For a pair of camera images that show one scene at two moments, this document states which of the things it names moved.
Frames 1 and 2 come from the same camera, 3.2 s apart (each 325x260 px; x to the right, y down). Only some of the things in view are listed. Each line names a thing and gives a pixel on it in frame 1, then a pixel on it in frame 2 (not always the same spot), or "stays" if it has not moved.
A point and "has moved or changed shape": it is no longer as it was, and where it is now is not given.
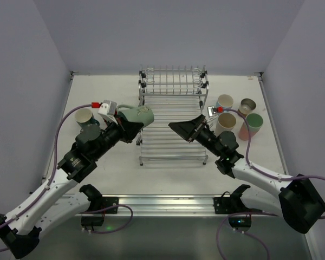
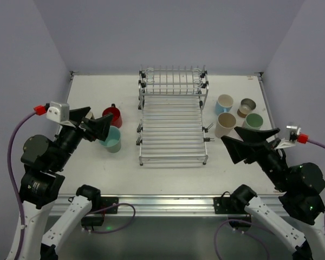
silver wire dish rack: (175, 93) stays
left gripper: (121, 130) → (83, 127)
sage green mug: (144, 115) has moved or changed shape
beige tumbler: (226, 122) stays
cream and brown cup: (246, 105) stays
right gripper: (197, 130) → (259, 149)
